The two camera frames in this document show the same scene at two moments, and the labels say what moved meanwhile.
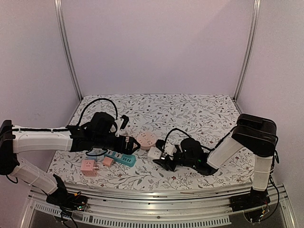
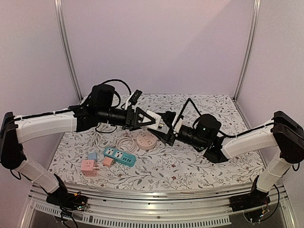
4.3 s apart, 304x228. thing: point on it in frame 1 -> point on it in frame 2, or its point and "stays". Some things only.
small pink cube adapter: [108, 161] stays
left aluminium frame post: [58, 5] stays
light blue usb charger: [93, 157] stays
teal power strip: [128, 159] stays
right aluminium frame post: [257, 7] stays
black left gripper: [120, 148] -> [132, 119]
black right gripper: [173, 161] -> [171, 134]
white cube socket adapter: [154, 153] -> [157, 118]
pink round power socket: [146, 139] stays
